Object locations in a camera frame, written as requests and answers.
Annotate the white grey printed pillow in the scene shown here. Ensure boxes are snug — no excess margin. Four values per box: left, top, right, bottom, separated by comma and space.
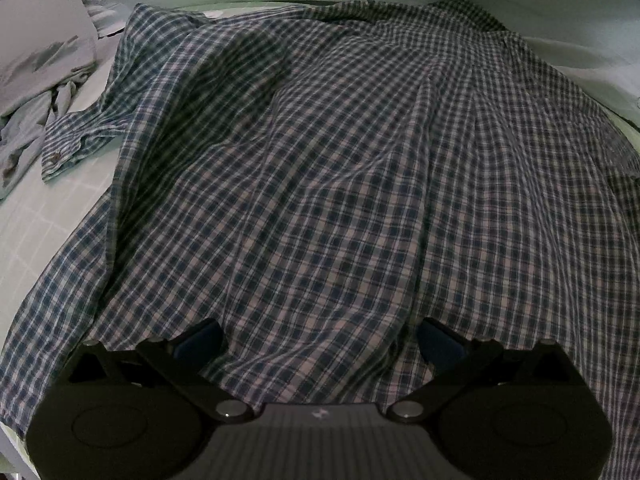
0, 0, 99, 117

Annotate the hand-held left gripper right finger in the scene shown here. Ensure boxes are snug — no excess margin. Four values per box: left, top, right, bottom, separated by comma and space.
382, 317, 577, 421

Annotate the pale green checked bed sheet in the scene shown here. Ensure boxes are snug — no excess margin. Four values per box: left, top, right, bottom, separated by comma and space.
0, 2, 640, 461

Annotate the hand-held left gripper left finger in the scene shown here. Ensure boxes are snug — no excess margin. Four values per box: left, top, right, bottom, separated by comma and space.
66, 318, 257, 421

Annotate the blue white plaid shirt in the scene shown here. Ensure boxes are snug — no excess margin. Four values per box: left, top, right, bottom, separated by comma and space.
0, 0, 640, 480

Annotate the crumpled pale blue cloth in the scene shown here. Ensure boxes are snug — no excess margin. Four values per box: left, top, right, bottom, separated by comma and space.
0, 66, 97, 202

